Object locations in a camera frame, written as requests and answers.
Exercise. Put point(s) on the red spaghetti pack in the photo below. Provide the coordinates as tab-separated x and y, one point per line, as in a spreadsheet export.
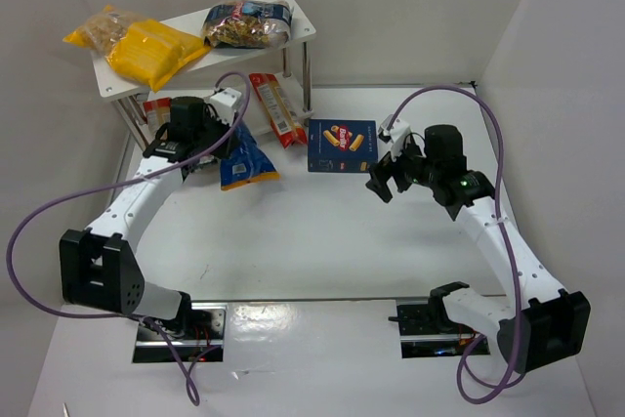
279	111
157	113

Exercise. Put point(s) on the red spaghetti pack left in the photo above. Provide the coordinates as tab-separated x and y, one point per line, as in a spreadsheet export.
157	113

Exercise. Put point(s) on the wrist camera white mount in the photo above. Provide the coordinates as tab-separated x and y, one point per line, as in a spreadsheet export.
226	103
392	132

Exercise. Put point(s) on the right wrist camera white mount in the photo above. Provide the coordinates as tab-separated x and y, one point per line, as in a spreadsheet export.
392	132

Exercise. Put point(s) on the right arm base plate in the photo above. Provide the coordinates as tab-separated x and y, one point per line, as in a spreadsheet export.
421	337

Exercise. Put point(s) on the blue and orange pasta bag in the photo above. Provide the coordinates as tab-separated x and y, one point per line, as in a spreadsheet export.
247	164

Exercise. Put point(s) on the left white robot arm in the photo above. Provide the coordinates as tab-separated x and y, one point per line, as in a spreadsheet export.
99	268

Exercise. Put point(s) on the red spaghetti pack right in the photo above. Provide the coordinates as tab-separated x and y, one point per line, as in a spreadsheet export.
279	111

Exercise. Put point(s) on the clear bag of fusilli pasta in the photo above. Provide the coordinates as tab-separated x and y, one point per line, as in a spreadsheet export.
103	30

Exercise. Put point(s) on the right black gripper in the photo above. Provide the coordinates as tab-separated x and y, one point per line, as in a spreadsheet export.
392	169

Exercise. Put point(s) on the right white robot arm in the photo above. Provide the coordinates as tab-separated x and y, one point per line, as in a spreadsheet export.
542	322

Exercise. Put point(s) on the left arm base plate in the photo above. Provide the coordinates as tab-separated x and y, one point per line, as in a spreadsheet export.
202	339

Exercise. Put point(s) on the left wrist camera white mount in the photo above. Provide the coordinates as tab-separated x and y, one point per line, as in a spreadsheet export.
226	103

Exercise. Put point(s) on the white two-tier shelf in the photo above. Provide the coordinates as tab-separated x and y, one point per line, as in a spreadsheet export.
291	65

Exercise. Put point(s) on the blue Barilla rigatoni box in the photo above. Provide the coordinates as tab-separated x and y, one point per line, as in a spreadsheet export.
342	146

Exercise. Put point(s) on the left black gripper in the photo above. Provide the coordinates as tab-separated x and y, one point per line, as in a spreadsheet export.
227	139

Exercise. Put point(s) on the yellow pasta bag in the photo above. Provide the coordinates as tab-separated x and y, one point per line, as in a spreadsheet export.
151	53

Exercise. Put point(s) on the dark blue mixed pasta bag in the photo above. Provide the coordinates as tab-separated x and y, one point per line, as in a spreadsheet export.
248	24

